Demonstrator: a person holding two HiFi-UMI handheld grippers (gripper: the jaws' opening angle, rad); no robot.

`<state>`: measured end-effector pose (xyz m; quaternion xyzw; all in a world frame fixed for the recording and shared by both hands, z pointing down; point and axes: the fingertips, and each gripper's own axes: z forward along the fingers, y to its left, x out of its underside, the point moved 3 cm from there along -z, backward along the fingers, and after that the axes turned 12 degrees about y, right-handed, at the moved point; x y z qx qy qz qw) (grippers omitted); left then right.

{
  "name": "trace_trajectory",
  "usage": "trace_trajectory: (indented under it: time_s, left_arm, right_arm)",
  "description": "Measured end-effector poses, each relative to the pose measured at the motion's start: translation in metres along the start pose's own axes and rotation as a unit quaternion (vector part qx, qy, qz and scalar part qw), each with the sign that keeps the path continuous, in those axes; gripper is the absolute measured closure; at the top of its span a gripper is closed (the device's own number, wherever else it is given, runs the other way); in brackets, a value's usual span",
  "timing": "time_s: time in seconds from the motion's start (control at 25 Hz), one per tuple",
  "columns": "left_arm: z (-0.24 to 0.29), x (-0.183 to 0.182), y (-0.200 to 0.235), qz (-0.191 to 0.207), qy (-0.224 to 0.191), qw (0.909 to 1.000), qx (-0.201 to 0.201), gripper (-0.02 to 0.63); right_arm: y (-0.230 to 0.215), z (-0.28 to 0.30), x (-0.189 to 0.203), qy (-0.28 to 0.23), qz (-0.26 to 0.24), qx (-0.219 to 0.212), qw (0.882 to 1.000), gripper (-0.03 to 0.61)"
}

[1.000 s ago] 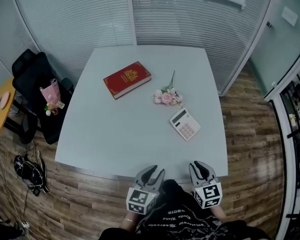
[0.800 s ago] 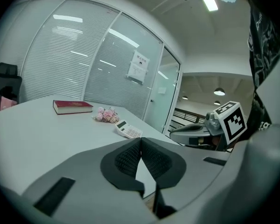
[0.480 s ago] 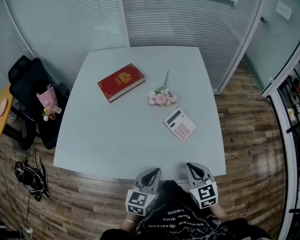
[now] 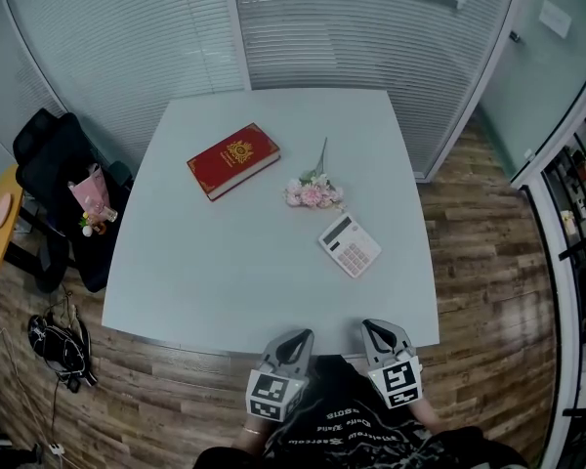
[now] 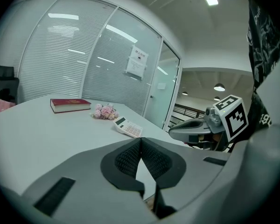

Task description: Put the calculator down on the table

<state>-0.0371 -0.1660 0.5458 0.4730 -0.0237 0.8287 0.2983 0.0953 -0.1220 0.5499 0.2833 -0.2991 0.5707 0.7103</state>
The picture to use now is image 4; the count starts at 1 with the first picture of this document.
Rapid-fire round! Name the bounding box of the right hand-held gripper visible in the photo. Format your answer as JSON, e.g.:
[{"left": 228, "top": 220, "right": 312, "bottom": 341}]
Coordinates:
[{"left": 360, "top": 318, "right": 425, "bottom": 409}]

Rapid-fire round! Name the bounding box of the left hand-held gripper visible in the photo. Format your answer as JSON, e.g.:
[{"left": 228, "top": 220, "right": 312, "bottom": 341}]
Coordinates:
[{"left": 245, "top": 329, "right": 315, "bottom": 424}]

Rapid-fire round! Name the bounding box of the white calculator with pink keys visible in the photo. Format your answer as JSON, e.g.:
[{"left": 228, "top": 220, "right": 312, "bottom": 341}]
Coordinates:
[{"left": 317, "top": 211, "right": 383, "bottom": 279}]

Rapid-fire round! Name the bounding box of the person's right forearm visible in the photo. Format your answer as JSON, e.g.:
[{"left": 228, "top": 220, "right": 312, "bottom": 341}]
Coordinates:
[{"left": 409, "top": 401, "right": 443, "bottom": 434}]

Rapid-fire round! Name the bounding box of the person's left forearm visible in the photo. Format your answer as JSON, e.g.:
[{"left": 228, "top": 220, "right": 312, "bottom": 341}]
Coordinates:
[{"left": 233, "top": 410, "right": 274, "bottom": 454}]

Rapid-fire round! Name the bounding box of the black printed shirt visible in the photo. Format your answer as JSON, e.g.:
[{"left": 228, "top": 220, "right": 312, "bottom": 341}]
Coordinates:
[{"left": 192, "top": 354, "right": 528, "bottom": 469}]

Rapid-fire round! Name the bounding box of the pink artificial flower bouquet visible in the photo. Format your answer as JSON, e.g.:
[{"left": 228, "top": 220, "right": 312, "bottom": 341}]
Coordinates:
[{"left": 283, "top": 137, "right": 347, "bottom": 212}]

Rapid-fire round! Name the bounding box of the red hardcover book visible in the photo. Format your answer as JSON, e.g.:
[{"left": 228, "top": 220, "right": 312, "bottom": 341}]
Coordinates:
[{"left": 186, "top": 122, "right": 282, "bottom": 202}]

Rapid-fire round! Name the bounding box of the black metal rack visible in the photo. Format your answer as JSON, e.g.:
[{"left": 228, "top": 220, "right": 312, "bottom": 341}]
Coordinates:
[{"left": 541, "top": 114, "right": 586, "bottom": 469}]

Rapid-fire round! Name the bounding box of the pink gift bag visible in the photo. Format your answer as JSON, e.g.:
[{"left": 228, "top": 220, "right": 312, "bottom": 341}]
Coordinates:
[{"left": 67, "top": 162, "right": 120, "bottom": 236}]

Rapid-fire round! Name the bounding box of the black office chair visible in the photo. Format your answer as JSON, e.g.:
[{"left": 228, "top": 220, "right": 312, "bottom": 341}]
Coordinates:
[{"left": 12, "top": 107, "right": 135, "bottom": 294}]

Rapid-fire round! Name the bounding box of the white paper sign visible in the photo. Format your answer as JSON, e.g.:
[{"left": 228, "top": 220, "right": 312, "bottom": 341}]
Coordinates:
[{"left": 538, "top": 0, "right": 573, "bottom": 38}]

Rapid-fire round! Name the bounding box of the black bag with straps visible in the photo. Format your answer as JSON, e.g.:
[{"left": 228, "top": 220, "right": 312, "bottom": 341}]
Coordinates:
[{"left": 27, "top": 313, "right": 100, "bottom": 393}]

